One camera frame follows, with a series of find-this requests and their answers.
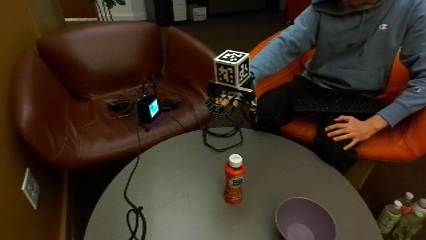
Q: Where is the black keyboard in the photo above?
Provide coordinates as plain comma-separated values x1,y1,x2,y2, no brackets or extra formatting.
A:
292,95,390,115

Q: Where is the orange chair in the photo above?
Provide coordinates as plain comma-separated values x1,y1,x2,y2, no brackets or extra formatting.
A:
248,31,426,163

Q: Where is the white marker cube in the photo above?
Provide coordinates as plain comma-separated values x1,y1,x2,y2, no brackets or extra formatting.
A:
213,49,252,89

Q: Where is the black device with lit screen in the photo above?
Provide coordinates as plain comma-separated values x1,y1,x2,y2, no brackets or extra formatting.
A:
136,95,161,125

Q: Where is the person in blue hoodie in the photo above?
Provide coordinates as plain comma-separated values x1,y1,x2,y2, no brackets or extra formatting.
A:
251,0,426,174

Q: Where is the red bottle with white cap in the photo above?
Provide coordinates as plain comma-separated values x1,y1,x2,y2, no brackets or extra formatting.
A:
397,191,416,215

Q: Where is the orange bottle with white cap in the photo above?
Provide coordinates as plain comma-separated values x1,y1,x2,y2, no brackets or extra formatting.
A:
223,153,247,205

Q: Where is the green bottle with white cap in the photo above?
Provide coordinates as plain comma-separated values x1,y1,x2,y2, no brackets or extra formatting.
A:
376,199,404,235

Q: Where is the clear bottle with white cap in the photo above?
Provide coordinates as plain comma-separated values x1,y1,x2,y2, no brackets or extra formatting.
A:
410,197,426,218

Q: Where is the purple bowl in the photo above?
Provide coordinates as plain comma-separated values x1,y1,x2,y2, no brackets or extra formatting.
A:
275,196,339,240

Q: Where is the white box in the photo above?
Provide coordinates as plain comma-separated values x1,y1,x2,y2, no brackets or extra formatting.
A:
188,3,209,22

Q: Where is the brown leather armchair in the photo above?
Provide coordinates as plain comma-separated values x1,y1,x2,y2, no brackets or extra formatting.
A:
11,20,219,169

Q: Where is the white cabinet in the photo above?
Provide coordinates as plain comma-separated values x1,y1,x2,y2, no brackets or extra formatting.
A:
172,0,189,22

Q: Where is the red chair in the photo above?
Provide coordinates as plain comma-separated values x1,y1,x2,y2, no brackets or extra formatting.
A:
285,0,313,25

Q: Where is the looped black glove cable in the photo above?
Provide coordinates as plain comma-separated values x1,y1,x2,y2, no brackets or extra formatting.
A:
201,113,245,153

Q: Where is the long black cable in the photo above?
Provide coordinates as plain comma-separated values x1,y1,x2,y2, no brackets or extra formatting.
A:
123,76,157,240

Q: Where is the white wall outlet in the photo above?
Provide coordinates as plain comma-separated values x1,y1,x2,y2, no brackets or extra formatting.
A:
20,167,42,210

